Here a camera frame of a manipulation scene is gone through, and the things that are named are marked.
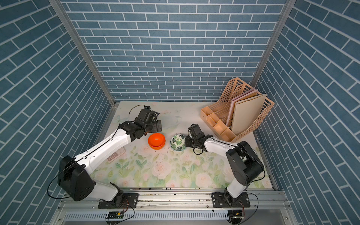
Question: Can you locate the green leaf bowl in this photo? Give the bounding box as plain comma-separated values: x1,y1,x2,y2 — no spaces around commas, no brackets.
170,134,186,152

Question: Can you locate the orange bowl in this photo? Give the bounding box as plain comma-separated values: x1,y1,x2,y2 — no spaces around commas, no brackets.
148,133,166,146
149,143,165,150

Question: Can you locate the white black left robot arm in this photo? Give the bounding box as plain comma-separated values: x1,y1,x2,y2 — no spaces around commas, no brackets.
58,106,161,206

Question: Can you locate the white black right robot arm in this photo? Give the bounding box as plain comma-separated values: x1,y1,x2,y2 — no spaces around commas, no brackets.
185,124,264,205

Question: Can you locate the orange plastic file rack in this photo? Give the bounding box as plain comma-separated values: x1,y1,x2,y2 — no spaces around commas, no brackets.
200,77,275,143

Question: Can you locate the floral table mat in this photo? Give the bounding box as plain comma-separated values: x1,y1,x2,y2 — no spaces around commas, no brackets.
89,132,273,189

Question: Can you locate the beige folder front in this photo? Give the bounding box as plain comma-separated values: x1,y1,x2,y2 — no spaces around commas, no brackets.
231,94,267,135

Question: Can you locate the pink folder behind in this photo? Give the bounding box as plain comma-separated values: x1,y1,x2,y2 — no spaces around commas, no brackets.
226,88,258,127

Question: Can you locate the green circuit board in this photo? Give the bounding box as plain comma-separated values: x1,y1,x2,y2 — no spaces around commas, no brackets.
106,211,124,220

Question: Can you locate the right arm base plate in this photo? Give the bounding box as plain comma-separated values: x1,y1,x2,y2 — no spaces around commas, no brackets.
211,192,250,208

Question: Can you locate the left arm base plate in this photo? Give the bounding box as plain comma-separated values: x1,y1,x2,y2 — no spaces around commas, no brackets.
98,193,139,209

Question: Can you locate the aluminium front rail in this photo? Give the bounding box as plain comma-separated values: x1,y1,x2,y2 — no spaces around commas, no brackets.
56,188,291,212

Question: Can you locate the aluminium corner post right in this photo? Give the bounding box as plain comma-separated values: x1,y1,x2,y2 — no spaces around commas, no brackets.
250,0,296,87

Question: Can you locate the aluminium corner post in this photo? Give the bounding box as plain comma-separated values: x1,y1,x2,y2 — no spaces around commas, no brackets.
250,0,296,87
48,0,116,107

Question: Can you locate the aluminium corner post left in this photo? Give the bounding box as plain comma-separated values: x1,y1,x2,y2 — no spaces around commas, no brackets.
48,0,116,107

